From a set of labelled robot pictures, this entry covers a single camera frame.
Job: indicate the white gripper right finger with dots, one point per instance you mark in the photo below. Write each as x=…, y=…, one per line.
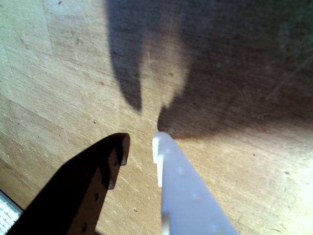
x=185, y=200

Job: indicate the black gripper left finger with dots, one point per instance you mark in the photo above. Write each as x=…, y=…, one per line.
x=73, y=191

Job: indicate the white lined panel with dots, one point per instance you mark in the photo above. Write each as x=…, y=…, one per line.
x=7, y=213

